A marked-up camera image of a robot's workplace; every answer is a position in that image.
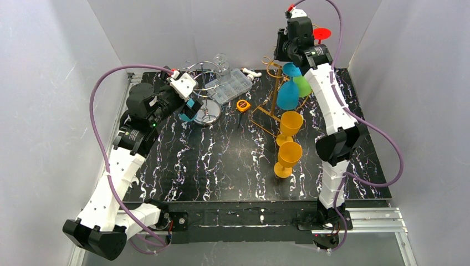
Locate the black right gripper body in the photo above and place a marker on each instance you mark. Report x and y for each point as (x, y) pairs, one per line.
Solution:
(280, 44)

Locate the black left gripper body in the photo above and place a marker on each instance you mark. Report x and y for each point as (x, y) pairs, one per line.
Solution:
(182, 103)

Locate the red plastic goblet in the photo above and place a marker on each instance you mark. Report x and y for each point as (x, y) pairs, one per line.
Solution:
(320, 34)

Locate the chrome spiral glass rack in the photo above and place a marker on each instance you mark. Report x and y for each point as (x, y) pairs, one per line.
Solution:
(204, 72)

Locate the green plastic goblet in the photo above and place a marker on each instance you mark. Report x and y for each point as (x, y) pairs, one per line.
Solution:
(303, 86)

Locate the clear glass wine glass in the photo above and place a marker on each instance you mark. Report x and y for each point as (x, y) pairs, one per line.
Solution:
(221, 60)

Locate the blue plastic goblet back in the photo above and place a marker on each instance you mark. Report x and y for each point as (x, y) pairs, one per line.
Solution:
(288, 94)

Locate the blue plastic goblet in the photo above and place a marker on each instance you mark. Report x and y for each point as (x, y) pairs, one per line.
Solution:
(288, 94)
(187, 113)

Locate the gold wire glass rack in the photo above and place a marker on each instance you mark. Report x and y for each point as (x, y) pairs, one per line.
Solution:
(268, 106)

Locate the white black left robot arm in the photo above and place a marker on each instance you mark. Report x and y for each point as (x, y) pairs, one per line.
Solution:
(102, 227)

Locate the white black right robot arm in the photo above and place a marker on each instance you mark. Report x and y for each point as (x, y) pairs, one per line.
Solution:
(343, 132)

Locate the clear plastic parts box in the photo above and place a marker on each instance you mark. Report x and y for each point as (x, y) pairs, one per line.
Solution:
(229, 87)

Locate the yellow tape measure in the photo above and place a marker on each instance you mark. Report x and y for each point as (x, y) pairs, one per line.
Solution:
(243, 105)

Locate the white small tool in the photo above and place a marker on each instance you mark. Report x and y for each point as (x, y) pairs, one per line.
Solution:
(251, 75)

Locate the orange plastic goblet far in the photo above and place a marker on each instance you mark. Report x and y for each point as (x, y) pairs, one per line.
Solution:
(290, 124)

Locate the orange plastic goblet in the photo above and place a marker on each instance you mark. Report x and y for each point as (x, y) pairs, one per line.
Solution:
(289, 155)
(290, 124)

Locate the orange plastic goblet near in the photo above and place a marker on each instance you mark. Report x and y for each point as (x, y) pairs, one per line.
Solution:
(289, 155)

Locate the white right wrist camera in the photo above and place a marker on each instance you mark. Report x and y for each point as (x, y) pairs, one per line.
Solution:
(294, 12)

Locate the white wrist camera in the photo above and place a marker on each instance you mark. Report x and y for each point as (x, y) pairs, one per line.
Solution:
(294, 12)
(183, 84)

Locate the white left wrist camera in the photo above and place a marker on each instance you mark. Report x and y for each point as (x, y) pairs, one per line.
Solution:
(183, 84)

